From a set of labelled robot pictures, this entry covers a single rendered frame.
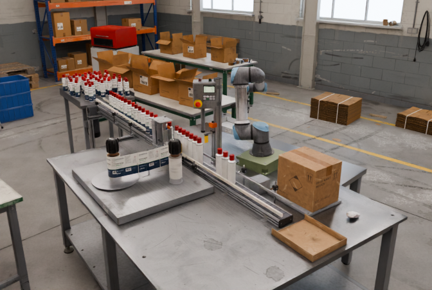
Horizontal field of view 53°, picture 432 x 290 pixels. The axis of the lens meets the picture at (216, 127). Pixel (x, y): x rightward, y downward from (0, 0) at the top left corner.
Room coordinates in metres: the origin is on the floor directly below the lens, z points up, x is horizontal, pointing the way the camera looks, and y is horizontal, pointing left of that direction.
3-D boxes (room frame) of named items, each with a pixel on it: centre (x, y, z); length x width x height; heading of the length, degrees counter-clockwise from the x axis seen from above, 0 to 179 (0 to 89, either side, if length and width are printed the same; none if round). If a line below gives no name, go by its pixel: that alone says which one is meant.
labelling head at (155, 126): (3.09, 0.40, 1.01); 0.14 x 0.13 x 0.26; 36
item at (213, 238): (2.64, 0.09, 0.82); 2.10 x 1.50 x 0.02; 36
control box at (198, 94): (2.93, 0.08, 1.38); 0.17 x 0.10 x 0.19; 91
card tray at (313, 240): (1.99, -0.50, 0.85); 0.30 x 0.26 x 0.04; 36
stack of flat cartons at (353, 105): (6.59, -1.91, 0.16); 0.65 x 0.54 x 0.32; 50
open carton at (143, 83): (5.29, 0.84, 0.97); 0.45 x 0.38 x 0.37; 138
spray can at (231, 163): (2.54, -0.10, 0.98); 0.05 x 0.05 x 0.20
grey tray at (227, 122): (3.43, -0.12, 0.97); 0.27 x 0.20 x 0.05; 45
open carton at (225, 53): (7.27, -0.10, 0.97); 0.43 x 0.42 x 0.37; 132
